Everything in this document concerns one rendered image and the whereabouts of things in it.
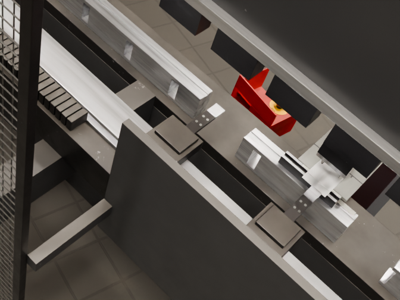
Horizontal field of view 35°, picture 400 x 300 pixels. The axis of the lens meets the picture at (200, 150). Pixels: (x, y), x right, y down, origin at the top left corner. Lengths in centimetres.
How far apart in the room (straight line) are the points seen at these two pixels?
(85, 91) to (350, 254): 89
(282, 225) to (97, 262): 116
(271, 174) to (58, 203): 116
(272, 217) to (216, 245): 36
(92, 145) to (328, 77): 68
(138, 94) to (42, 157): 38
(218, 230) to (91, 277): 138
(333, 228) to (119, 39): 88
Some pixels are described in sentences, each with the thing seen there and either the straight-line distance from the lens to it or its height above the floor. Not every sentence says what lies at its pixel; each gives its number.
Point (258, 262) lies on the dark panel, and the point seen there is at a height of 130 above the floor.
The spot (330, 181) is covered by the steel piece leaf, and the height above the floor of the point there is 100.
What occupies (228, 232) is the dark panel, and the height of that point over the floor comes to 131.
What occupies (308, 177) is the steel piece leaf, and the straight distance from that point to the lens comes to 182.
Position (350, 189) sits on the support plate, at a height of 100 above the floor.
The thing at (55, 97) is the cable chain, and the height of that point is 104.
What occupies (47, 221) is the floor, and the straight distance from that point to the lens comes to 272.
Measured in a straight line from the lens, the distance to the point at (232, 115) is 204.
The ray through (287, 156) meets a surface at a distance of 185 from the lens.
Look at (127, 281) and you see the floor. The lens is 263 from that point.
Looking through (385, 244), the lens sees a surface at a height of 87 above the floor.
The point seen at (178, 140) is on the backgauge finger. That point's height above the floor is 103.
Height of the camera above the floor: 237
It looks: 51 degrees down
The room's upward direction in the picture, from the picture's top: 23 degrees clockwise
